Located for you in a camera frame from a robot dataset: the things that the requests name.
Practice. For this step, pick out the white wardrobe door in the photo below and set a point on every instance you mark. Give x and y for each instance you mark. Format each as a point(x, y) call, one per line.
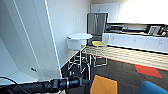
point(40, 33)

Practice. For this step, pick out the round white high table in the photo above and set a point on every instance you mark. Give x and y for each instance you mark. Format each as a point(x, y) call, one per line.
point(80, 35)

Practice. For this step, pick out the stainless steel refrigerator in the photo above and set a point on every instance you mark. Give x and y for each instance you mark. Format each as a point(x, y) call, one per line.
point(97, 25)

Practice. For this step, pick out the black microwave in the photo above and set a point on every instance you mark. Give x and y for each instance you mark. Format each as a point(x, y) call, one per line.
point(116, 28)

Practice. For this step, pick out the white lower kitchen cabinets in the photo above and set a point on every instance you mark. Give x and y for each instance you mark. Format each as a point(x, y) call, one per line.
point(133, 41)

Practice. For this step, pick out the white kitchen cabinets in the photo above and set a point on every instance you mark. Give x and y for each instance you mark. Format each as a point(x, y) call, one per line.
point(133, 41)
point(133, 11)

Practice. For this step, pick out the white upper kitchen cabinets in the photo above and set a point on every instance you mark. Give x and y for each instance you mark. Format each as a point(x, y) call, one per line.
point(133, 11)

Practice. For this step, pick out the grey countertop appliance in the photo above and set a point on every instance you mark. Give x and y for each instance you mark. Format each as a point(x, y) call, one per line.
point(154, 30)

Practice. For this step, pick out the white wall switch plate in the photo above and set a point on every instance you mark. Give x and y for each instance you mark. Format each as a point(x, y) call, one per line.
point(79, 20)

